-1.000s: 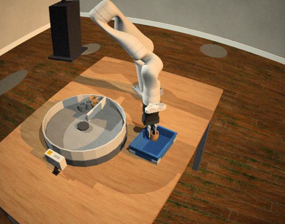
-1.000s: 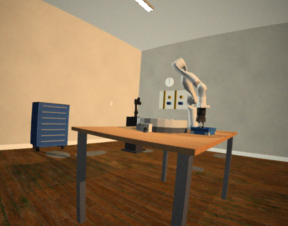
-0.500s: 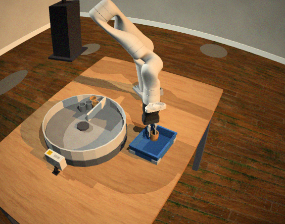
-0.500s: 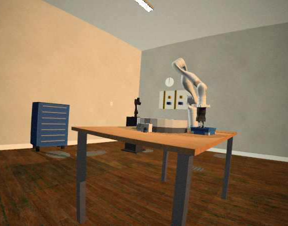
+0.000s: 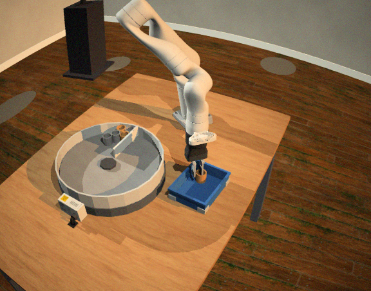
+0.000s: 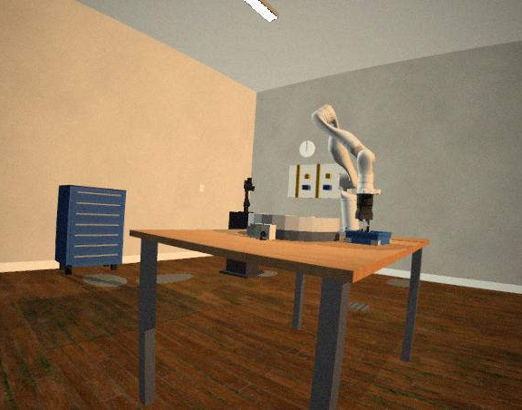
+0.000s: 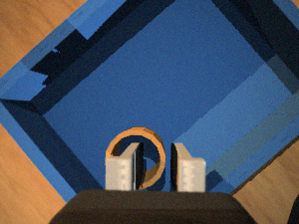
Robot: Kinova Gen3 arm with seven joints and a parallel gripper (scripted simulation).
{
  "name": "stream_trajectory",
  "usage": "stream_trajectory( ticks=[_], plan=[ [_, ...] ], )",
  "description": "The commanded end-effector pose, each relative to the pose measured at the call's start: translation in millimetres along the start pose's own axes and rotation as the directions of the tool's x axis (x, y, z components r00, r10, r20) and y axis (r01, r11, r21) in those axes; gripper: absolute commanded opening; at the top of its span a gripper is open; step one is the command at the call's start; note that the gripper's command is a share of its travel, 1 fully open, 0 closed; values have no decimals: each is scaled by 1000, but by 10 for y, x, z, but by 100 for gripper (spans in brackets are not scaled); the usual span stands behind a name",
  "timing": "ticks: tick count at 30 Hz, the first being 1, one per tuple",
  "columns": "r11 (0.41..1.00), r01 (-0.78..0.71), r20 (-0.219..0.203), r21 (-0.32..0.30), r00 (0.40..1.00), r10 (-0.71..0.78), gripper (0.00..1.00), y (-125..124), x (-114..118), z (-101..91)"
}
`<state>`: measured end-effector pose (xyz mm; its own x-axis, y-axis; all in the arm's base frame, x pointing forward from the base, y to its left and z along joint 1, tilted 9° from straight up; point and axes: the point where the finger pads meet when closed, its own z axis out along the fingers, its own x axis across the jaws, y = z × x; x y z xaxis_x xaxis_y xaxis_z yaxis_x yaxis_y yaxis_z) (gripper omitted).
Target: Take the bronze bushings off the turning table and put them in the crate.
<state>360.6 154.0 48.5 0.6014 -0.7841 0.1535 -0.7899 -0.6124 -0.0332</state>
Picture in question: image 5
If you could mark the blue open-top crate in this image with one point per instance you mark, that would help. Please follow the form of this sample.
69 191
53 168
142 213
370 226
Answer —
185 188

